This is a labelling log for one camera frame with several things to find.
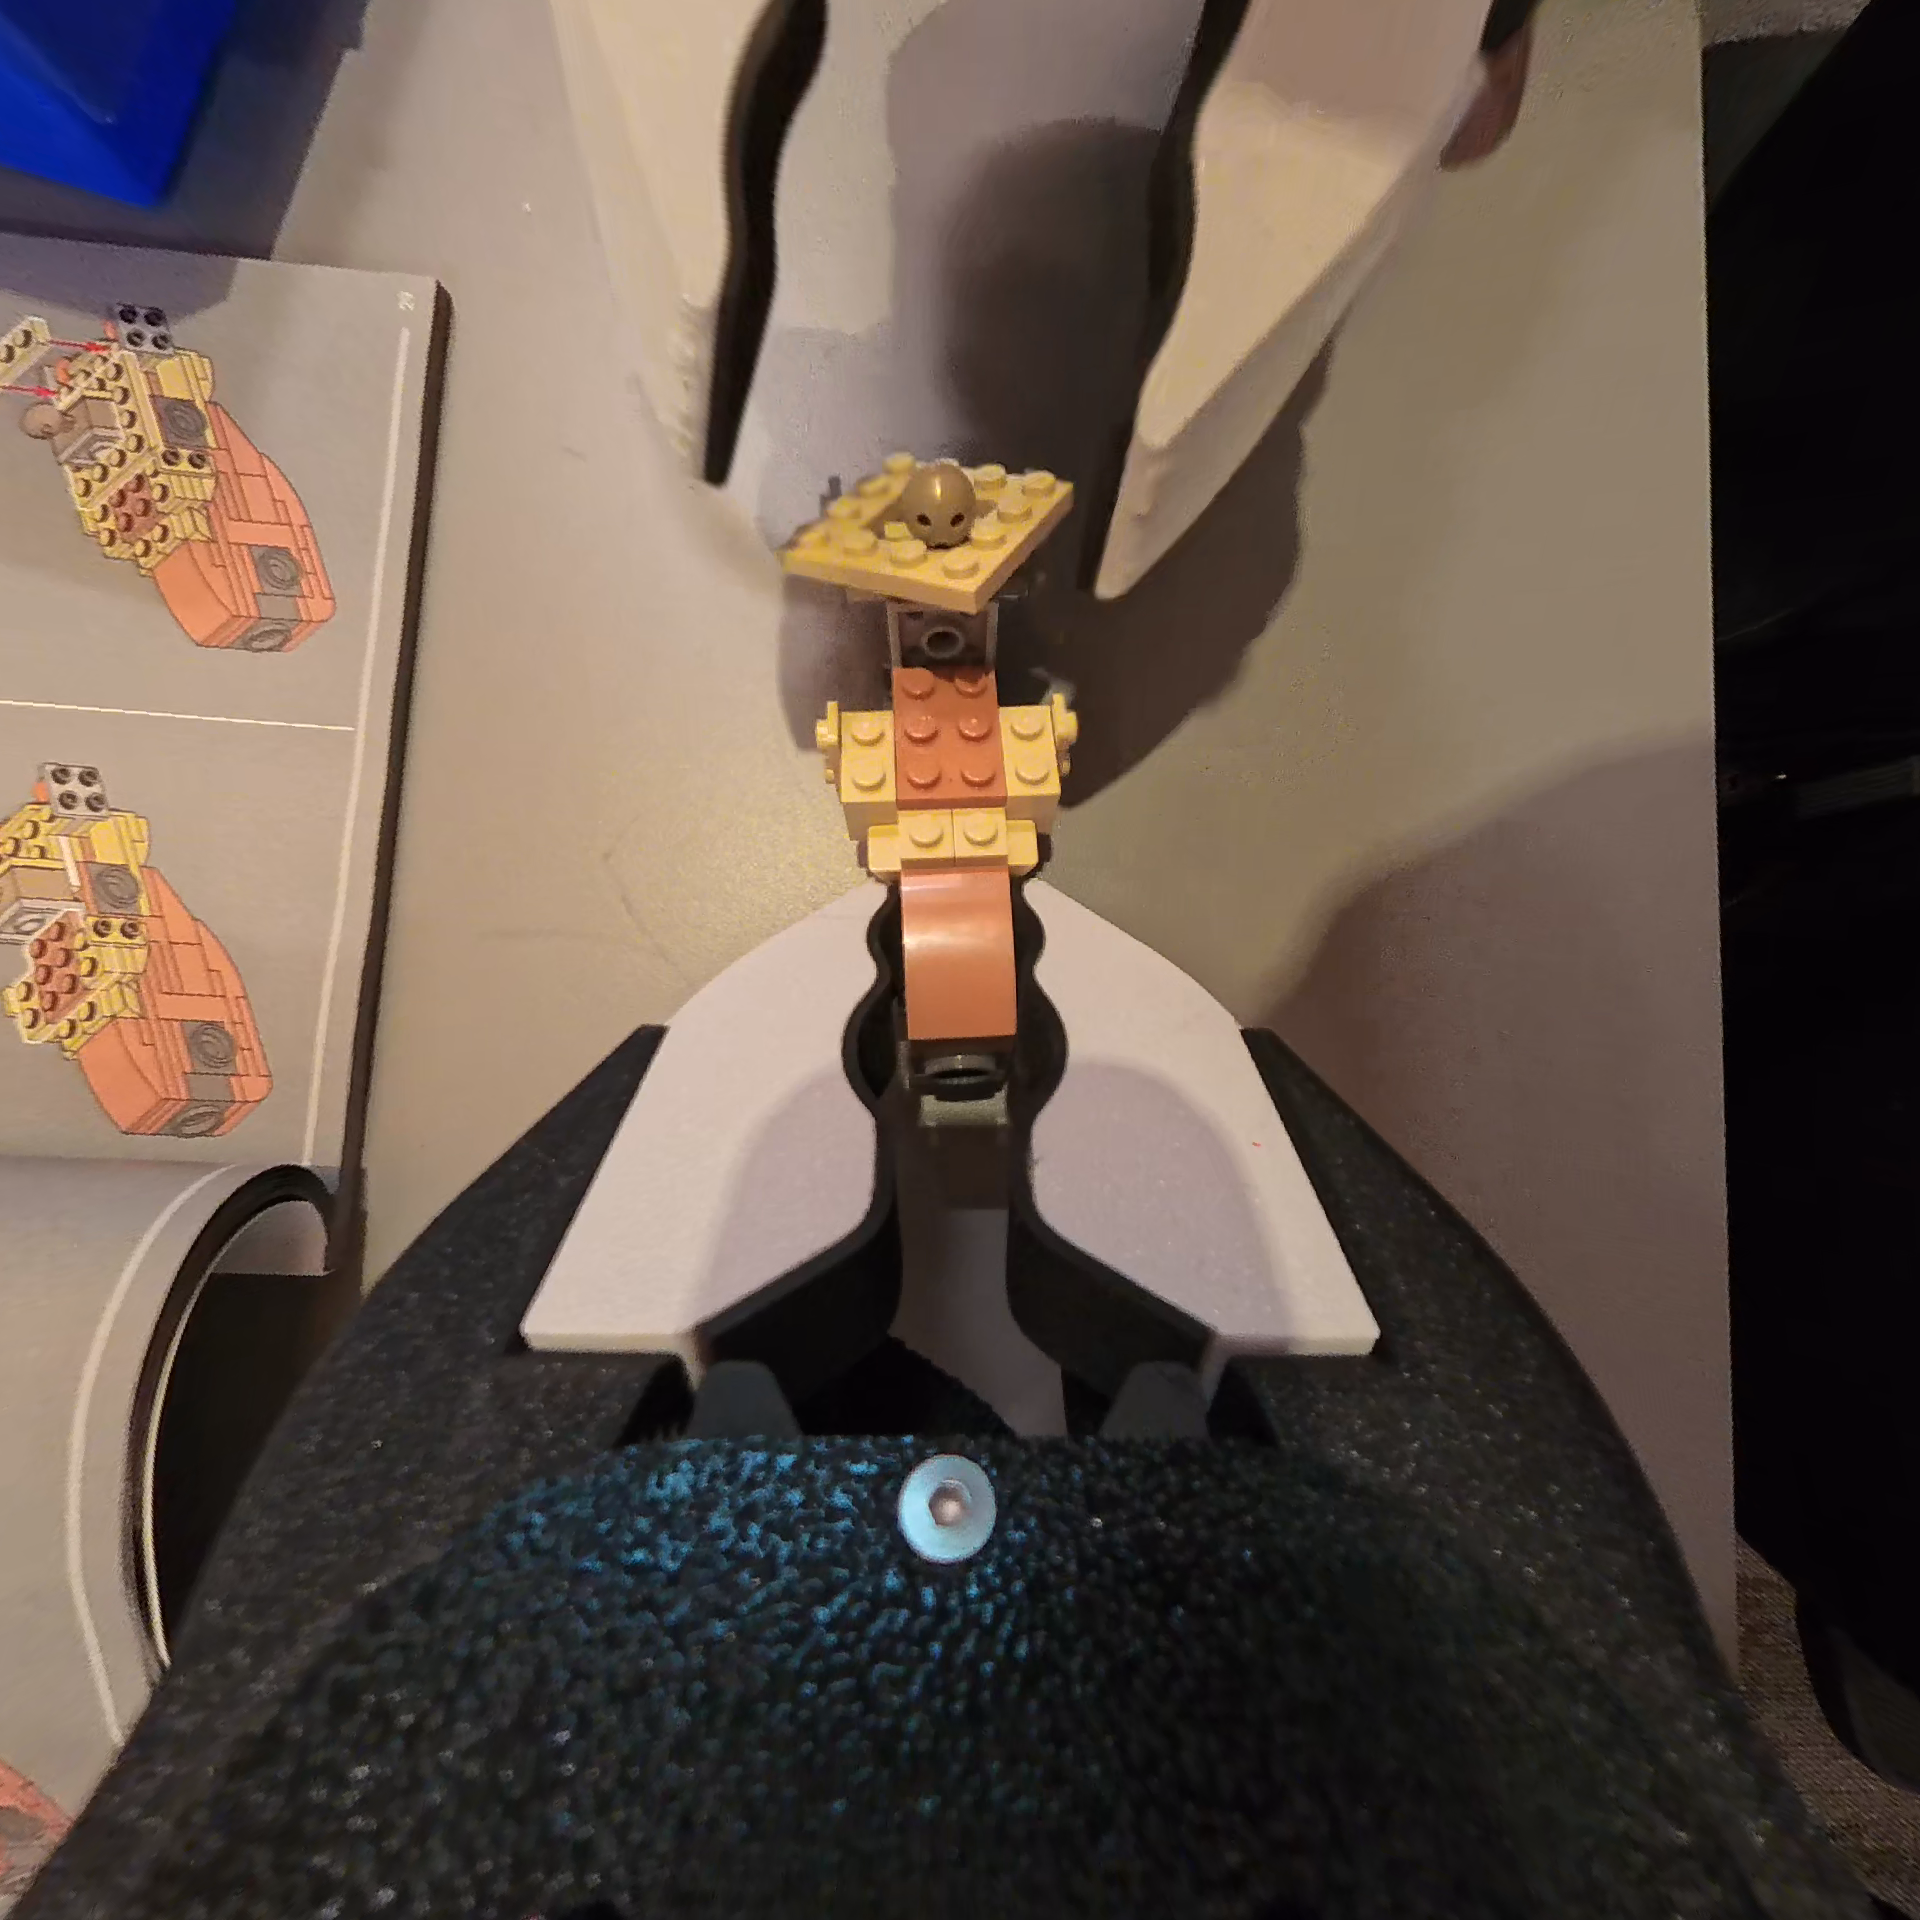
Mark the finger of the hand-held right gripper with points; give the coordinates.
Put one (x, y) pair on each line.
(1291, 268)
(661, 226)

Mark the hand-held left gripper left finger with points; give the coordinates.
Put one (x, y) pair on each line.
(705, 1170)

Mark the tan square frame plate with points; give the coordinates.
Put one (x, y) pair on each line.
(840, 563)

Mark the tan and orange brick model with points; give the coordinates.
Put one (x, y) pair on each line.
(943, 749)

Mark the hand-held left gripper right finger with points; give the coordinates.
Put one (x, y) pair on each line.
(1198, 1170)

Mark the blue plastic bin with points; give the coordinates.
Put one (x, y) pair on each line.
(88, 88)

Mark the grey instruction booklet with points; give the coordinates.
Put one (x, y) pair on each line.
(300, 599)

